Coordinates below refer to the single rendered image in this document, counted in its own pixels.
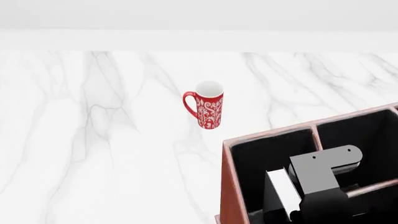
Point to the red white patterned mug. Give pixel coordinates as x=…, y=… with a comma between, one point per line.
x=209, y=112

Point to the brown caddy with black interior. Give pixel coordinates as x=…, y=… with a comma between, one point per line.
x=236, y=191

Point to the dark ribbed right gripper finger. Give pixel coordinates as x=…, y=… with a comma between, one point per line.
x=345, y=168

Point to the grey l-shaped right gripper finger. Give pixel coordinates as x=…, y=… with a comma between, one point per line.
x=317, y=172

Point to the black book with white pages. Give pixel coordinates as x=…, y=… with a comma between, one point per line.
x=284, y=189

